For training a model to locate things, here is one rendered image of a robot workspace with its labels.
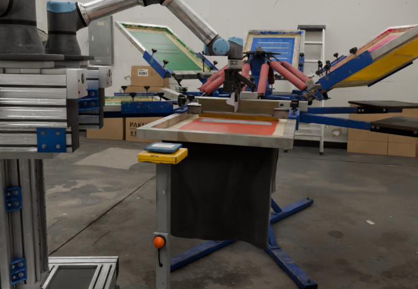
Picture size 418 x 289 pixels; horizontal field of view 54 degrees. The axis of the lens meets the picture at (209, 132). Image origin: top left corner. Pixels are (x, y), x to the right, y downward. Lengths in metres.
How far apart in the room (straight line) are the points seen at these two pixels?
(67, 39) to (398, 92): 5.13
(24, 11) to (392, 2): 5.44
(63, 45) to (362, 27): 4.93
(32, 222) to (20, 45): 0.72
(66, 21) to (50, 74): 0.56
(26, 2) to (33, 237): 0.89
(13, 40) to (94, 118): 0.59
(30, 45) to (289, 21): 5.09
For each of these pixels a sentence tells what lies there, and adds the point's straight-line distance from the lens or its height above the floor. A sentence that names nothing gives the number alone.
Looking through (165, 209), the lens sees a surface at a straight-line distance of 1.39.
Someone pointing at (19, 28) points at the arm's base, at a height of 1.33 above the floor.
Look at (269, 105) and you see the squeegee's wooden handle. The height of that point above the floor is 1.04.
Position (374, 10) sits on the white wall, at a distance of 6.25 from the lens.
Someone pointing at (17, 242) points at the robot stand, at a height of 0.54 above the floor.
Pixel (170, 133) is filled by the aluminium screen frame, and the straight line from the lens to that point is 1.52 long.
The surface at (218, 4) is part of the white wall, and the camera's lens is 6.34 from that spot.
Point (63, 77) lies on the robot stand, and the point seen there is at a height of 1.19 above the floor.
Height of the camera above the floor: 1.25
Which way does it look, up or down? 10 degrees down
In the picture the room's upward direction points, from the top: 1 degrees clockwise
